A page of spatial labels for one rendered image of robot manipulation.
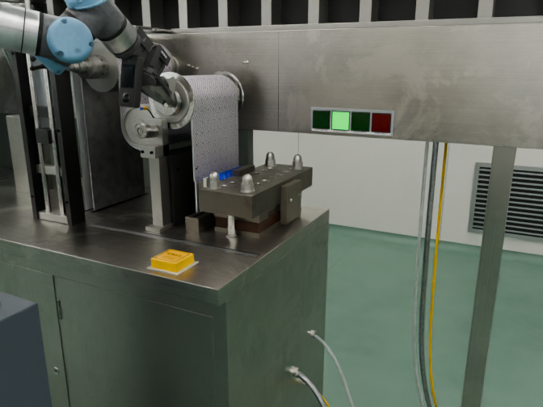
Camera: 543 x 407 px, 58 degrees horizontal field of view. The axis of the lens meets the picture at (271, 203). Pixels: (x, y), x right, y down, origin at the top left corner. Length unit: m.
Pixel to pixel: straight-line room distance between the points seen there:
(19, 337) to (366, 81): 1.05
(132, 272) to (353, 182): 3.01
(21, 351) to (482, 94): 1.20
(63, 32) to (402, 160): 3.18
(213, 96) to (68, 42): 0.55
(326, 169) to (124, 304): 2.99
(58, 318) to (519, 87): 1.33
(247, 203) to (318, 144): 2.84
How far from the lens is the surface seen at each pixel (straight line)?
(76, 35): 0.95
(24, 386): 1.12
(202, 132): 1.36
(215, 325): 1.11
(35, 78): 1.53
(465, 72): 1.40
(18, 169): 1.96
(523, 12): 1.48
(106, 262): 1.21
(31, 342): 1.09
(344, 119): 1.47
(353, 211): 4.05
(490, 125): 1.40
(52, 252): 1.33
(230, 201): 1.25
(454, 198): 3.86
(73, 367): 1.51
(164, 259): 1.13
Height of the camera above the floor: 1.34
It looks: 16 degrees down
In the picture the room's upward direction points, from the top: straight up
